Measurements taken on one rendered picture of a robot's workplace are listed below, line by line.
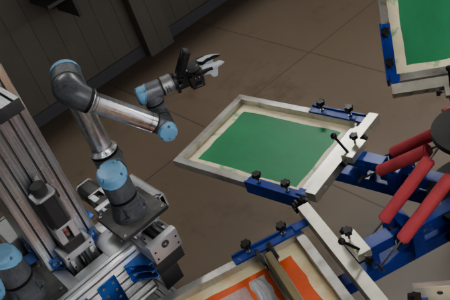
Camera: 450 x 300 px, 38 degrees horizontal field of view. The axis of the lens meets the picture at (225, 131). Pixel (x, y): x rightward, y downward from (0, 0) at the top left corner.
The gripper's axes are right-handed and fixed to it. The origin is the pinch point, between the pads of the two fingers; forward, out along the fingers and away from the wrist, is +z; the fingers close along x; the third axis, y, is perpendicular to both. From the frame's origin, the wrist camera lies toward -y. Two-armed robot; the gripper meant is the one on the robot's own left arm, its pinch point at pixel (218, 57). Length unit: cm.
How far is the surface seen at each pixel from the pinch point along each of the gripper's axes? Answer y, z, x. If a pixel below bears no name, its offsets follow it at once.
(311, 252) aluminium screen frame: 61, 2, 58
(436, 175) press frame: 59, 62, 52
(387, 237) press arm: 54, 29, 71
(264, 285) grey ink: 64, -20, 61
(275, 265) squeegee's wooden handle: 54, -13, 62
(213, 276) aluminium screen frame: 63, -36, 48
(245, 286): 65, -26, 57
